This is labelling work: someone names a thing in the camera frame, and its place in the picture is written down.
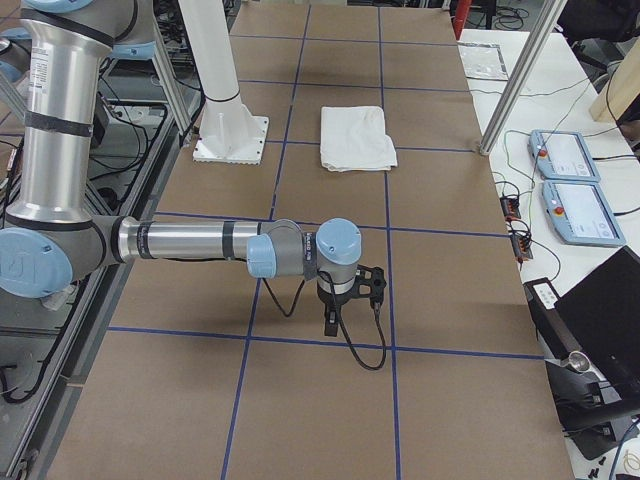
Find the lower blue teach pendant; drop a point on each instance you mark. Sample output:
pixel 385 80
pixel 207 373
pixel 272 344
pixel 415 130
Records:
pixel 580 214

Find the clear plastic document sleeve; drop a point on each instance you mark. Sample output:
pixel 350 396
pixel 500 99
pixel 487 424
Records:
pixel 483 61

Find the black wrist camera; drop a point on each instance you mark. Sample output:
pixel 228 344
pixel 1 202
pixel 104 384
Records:
pixel 371 285

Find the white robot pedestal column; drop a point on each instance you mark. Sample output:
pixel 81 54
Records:
pixel 228 132

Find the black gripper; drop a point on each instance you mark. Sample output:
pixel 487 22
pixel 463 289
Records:
pixel 334 302

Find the black laptop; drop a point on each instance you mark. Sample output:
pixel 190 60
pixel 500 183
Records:
pixel 602 313

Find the blue teach pendant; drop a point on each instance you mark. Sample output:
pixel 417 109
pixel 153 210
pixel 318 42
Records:
pixel 580 214
pixel 562 155

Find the white long-sleeve printed shirt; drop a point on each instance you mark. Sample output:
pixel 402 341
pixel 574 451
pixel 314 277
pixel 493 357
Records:
pixel 355 139

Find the upper blue teach pendant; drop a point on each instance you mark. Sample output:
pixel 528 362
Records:
pixel 562 155

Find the aluminium frame post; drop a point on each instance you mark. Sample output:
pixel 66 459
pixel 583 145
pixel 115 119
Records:
pixel 535 43

